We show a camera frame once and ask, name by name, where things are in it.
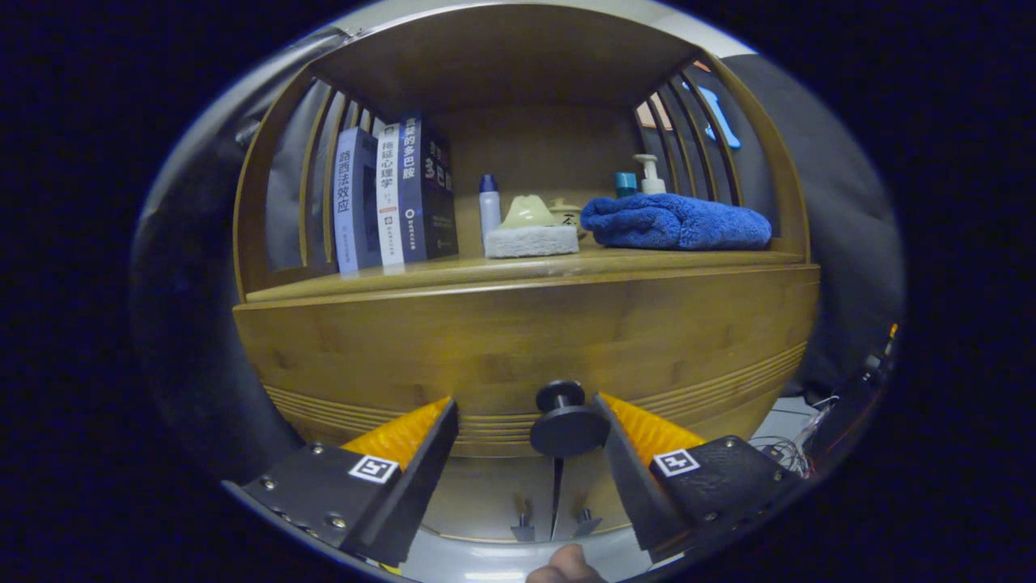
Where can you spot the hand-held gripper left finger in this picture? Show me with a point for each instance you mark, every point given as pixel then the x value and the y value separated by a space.
pixel 421 486

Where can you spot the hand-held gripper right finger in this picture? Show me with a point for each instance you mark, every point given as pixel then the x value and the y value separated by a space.
pixel 627 478

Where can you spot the wooden drawer with black knob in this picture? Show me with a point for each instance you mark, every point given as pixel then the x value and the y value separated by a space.
pixel 502 340

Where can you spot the pale green sponge brush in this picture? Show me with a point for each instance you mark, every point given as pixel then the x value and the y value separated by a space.
pixel 530 241

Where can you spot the wooden cabinet door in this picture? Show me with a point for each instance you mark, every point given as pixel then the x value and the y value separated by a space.
pixel 486 494
pixel 587 486

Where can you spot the wooden countertop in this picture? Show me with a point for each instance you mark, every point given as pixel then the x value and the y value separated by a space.
pixel 453 271

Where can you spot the wooden cabinet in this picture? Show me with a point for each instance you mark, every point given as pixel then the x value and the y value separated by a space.
pixel 502 57

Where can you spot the folded blue towel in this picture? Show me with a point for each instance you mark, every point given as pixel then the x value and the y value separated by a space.
pixel 676 223

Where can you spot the beige lidded teacup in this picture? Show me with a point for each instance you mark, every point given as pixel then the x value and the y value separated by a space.
pixel 569 214

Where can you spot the black equipment with orange tip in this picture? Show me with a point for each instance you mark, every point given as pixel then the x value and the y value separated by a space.
pixel 878 356

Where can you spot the white bottle with blue cap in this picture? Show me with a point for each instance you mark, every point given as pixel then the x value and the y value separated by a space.
pixel 489 210

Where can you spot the light blue book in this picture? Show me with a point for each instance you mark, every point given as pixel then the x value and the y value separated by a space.
pixel 348 202

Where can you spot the teal bottle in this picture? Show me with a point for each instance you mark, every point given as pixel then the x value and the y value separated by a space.
pixel 625 185

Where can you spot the white book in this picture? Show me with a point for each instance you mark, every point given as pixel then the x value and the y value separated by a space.
pixel 389 194

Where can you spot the white pump bottle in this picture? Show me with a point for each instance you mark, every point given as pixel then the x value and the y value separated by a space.
pixel 651 180

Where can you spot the dark blue book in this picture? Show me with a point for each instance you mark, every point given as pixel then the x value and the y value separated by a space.
pixel 429 186

